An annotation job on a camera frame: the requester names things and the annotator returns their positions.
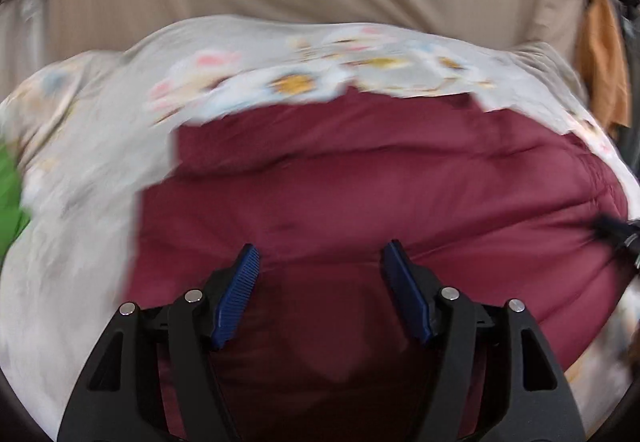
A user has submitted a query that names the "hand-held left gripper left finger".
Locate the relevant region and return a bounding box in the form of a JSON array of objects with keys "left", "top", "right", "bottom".
[{"left": 57, "top": 243, "right": 261, "bottom": 442}]

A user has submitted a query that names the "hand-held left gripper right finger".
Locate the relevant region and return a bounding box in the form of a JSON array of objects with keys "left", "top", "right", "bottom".
[{"left": 379, "top": 239, "right": 586, "bottom": 442}]

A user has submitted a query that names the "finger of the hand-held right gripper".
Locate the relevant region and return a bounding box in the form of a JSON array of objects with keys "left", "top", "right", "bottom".
[{"left": 591, "top": 215, "right": 640, "bottom": 269}]

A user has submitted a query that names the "maroon puffer jacket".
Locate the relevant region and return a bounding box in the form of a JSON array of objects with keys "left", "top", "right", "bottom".
[{"left": 125, "top": 86, "right": 632, "bottom": 442}]

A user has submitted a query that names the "orange cloth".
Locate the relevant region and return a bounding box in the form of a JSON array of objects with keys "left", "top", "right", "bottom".
[{"left": 575, "top": 0, "right": 632, "bottom": 129}]

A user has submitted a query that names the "grey printed blanket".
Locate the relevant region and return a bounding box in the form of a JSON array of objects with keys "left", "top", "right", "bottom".
[{"left": 0, "top": 14, "right": 640, "bottom": 438}]

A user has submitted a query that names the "green cloth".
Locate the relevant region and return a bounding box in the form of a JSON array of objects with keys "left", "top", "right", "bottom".
[{"left": 0, "top": 142, "right": 32, "bottom": 259}]

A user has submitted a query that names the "white satin curtain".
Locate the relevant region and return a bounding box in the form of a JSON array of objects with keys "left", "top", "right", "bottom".
[{"left": 0, "top": 0, "right": 57, "bottom": 98}]

